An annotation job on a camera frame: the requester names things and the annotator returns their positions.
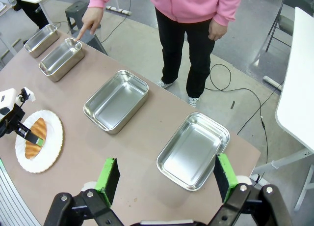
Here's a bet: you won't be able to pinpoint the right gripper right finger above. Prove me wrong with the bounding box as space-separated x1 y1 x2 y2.
208 153 293 226

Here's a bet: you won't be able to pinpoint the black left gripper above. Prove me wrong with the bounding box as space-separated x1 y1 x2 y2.
0 105 47 148

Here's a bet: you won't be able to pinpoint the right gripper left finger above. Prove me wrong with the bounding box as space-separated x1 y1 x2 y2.
44 157 124 226

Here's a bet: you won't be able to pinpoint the golden brown croissant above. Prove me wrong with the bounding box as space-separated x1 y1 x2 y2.
25 117 48 160

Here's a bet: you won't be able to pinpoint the person's left forearm pink sleeve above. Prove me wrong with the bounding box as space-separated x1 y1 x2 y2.
212 0 246 28

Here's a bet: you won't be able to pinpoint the stainless steel rectangular container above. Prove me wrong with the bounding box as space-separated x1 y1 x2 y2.
38 37 85 83
24 24 60 59
83 70 150 135
156 112 231 192

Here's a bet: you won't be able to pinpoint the person's right hand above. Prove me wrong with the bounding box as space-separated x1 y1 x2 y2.
74 6 105 42

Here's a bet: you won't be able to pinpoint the person's left hand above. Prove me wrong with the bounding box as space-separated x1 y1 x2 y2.
208 19 229 42

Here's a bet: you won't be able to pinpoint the white scalloped paper plate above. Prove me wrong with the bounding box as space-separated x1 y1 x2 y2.
15 110 64 174

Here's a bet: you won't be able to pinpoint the grey ribbed panel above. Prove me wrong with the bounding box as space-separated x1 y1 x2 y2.
0 158 42 226

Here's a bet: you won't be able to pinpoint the white patterned sneaker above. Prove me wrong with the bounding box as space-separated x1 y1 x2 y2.
157 79 176 89
188 96 200 108

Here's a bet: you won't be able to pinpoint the white power strip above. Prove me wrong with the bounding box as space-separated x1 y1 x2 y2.
262 75 283 91
105 5 132 16

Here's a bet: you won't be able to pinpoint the large white table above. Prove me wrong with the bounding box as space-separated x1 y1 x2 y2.
250 6 314 212

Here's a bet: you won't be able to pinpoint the black trousers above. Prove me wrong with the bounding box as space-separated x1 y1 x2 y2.
155 7 216 99

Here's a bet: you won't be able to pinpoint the bystander in black trousers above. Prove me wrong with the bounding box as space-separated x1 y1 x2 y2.
10 0 50 29

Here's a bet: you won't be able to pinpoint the grey plastic stool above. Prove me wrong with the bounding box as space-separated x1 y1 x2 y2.
65 0 109 56

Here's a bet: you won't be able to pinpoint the black folding chair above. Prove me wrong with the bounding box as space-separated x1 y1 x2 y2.
265 0 314 53

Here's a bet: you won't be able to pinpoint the person in pink hoodie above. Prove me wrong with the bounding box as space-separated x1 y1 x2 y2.
87 0 246 28

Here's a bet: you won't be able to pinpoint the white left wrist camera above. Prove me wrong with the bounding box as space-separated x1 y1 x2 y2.
20 87 36 103

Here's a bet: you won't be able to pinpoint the black floor cable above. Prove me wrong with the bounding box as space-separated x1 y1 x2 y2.
204 63 271 187

